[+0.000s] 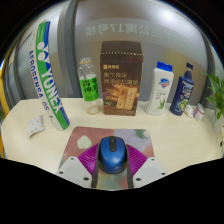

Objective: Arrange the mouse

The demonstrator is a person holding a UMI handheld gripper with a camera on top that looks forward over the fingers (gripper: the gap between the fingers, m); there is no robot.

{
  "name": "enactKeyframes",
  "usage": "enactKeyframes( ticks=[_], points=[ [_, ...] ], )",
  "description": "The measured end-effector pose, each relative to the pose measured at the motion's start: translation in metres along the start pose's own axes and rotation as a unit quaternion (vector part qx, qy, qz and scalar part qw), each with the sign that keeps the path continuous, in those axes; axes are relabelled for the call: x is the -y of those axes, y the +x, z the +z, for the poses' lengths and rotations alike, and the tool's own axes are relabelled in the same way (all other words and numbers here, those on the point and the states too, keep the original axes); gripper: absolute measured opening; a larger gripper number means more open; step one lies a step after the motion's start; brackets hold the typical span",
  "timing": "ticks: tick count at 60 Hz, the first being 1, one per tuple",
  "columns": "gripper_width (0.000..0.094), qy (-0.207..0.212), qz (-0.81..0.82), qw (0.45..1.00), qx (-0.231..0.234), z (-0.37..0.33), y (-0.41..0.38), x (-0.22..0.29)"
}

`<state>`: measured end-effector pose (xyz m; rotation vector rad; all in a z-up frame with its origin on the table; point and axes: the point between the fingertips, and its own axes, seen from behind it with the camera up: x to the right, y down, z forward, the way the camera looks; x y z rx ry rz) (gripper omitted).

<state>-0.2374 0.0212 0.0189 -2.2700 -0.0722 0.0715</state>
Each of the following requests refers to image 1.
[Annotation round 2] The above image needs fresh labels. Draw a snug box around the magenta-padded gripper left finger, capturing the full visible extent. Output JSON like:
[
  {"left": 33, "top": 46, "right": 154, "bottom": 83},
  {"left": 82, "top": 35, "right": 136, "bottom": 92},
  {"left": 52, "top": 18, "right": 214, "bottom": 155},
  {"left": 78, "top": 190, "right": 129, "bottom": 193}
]
[{"left": 55, "top": 143, "right": 101, "bottom": 190}]

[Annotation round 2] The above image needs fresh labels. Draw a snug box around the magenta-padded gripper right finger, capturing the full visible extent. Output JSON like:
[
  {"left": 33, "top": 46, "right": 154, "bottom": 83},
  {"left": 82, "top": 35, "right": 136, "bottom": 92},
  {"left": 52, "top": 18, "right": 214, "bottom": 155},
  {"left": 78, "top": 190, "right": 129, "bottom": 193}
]
[{"left": 125, "top": 143, "right": 167, "bottom": 190}]

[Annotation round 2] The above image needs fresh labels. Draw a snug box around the blue computer mouse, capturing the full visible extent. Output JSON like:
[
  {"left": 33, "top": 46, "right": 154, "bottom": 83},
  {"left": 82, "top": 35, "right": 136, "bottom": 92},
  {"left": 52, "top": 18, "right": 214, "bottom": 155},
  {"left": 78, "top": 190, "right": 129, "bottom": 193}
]
[{"left": 96, "top": 135, "right": 129, "bottom": 175}]

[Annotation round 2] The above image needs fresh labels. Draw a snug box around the pastel patterned mouse pad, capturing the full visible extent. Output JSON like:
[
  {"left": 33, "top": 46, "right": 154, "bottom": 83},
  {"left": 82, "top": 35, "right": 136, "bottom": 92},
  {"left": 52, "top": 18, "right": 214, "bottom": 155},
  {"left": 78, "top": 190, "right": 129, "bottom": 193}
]
[{"left": 58, "top": 125, "right": 155, "bottom": 191}]

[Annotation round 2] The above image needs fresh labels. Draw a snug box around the small patterned white packet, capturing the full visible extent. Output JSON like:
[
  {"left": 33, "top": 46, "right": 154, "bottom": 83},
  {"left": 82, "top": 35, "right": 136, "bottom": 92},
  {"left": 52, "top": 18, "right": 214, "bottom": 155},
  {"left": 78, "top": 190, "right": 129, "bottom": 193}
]
[{"left": 26, "top": 114, "right": 45, "bottom": 138}]

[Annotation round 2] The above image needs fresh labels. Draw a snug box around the white round jar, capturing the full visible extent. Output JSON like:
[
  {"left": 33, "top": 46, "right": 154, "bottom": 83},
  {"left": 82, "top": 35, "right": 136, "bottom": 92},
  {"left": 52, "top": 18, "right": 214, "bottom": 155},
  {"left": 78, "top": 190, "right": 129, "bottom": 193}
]
[{"left": 192, "top": 102, "right": 207, "bottom": 123}]

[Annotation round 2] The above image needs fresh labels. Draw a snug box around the white blue-capped body wash bottle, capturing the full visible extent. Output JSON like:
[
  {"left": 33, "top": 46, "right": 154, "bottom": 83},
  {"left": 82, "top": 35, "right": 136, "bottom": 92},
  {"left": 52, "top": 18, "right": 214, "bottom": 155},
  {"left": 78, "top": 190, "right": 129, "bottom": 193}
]
[{"left": 145, "top": 61, "right": 175, "bottom": 117}]

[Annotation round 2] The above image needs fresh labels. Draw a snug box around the clear green-label drink bottle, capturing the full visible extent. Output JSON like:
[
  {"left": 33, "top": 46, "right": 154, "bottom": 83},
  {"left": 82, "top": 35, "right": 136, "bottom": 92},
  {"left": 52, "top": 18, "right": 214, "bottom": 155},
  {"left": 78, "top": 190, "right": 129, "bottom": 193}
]
[{"left": 77, "top": 56, "right": 102, "bottom": 116}]

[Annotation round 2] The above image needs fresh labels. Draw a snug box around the dark blue pump shampoo bottle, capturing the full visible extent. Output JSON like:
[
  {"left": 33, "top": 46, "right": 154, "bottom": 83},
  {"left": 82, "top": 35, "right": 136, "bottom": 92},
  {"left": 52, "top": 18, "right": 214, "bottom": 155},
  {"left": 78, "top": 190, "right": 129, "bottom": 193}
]
[{"left": 168, "top": 62, "right": 196, "bottom": 117}]

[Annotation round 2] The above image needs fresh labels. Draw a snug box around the brown snack box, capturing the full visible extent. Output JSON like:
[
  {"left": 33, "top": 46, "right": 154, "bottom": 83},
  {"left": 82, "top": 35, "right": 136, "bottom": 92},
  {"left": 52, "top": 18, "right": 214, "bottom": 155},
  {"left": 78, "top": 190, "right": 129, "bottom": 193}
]
[{"left": 99, "top": 40, "right": 144, "bottom": 117}]

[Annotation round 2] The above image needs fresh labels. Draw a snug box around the green white shuttlecock tube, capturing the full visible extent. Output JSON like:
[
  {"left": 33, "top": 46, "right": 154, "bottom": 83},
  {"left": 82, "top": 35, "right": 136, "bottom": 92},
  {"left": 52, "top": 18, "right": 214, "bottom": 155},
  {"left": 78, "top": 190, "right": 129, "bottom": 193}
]
[{"left": 28, "top": 20, "right": 71, "bottom": 132}]

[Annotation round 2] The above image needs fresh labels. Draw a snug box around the green potted plant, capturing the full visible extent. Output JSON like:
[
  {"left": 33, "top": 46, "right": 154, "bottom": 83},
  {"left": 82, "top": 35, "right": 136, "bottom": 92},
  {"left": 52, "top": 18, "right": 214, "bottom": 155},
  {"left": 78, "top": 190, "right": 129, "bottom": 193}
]
[{"left": 200, "top": 70, "right": 224, "bottom": 134}]

